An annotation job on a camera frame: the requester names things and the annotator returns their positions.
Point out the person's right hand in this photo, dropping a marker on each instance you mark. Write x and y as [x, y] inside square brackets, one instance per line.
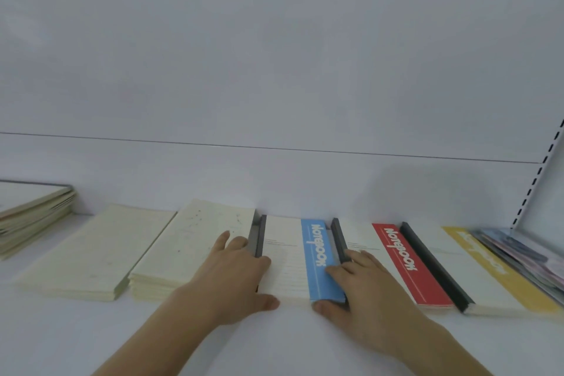
[379, 305]

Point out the person's left hand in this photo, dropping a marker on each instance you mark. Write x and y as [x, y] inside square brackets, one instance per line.
[229, 283]

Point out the stack of cream notebooks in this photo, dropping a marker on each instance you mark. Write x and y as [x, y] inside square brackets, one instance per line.
[194, 239]

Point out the red-striped white notebook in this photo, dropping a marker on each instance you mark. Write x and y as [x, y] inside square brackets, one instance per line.
[396, 248]

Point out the yellow-striped white notebook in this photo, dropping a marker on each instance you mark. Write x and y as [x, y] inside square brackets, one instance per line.
[440, 265]

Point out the plain cream notebook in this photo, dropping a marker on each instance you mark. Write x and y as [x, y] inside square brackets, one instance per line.
[101, 248]

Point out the person's left forearm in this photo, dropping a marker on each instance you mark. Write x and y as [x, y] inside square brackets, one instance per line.
[154, 340]

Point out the person's right forearm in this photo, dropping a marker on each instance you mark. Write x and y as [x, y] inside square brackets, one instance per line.
[445, 353]

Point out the white metal shelf board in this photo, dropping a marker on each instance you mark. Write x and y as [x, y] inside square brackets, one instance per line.
[88, 336]

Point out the pink packets bundle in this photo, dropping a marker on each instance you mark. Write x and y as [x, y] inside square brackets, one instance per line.
[524, 256]

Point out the white slotted shelf upright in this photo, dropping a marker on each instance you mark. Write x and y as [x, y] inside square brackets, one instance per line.
[535, 188]

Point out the white shelf back panel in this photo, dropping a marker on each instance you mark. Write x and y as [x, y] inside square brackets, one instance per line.
[264, 58]

